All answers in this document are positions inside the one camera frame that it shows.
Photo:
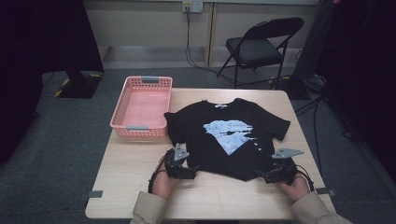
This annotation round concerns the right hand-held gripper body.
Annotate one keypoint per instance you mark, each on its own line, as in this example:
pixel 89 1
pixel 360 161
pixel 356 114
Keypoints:
pixel 285 169

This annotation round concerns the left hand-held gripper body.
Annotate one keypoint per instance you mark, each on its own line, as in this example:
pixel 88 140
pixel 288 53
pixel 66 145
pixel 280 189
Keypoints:
pixel 176 163

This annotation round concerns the black t-shirt with blue print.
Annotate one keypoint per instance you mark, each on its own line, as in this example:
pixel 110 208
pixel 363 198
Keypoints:
pixel 211 149

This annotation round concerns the person's right hand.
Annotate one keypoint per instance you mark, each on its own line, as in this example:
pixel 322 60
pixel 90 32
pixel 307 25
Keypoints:
pixel 295 189

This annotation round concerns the grey table edge tab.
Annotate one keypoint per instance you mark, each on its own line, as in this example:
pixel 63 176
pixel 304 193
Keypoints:
pixel 95 194
pixel 325 191

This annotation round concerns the pink plastic basket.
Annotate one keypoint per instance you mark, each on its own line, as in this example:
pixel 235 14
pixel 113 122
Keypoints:
pixel 143 109

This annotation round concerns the black stand base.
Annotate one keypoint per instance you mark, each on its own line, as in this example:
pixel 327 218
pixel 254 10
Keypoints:
pixel 79 87

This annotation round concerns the black folding chair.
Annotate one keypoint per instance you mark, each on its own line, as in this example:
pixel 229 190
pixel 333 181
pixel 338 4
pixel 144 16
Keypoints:
pixel 253 49

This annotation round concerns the dark curtain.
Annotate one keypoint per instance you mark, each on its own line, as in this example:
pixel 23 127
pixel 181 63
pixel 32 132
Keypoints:
pixel 367 62
pixel 40 46

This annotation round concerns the white wall outlet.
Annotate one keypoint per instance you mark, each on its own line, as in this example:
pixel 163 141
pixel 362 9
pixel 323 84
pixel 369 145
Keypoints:
pixel 192 6

